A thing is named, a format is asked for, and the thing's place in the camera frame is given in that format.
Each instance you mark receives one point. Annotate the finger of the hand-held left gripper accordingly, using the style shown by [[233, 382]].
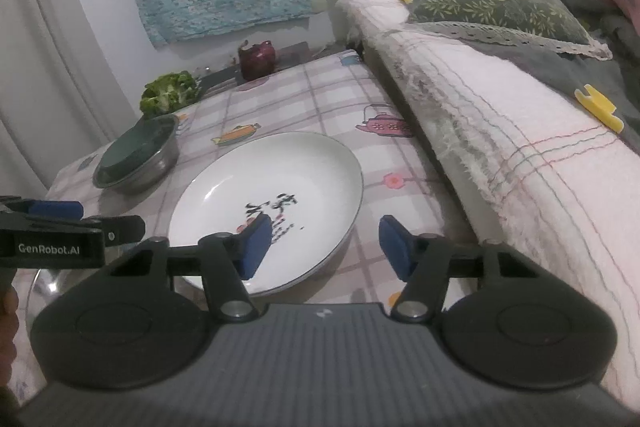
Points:
[[55, 209], [120, 228]]

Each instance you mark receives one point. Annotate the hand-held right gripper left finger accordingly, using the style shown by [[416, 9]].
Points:
[[256, 247]]

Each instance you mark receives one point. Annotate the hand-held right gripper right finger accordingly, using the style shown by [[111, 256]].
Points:
[[394, 252]]

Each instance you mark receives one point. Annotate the steel bowl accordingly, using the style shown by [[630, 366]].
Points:
[[161, 163]]

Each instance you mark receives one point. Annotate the green ceramic bowl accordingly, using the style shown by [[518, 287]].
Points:
[[131, 147]]

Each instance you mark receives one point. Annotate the white printed plate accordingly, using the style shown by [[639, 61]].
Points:
[[300, 177]]

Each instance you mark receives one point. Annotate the shiny round dish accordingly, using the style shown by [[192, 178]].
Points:
[[45, 287]]

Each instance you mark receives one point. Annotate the green leafy lettuce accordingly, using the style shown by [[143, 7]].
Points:
[[167, 93]]

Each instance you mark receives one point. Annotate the checked printed tablecloth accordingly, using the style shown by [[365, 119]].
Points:
[[320, 107]]

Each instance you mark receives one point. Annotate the white stitched blanket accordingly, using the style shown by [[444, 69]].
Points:
[[500, 132]]

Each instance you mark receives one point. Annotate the white curtain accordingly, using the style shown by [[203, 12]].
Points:
[[45, 32]]

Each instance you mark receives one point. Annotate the red cabbage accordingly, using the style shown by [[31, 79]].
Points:
[[256, 59]]

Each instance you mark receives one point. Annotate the green leaf print pillow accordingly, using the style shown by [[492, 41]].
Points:
[[500, 4]]

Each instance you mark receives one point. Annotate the dark grey sofa cover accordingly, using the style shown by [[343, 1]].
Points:
[[600, 72]]

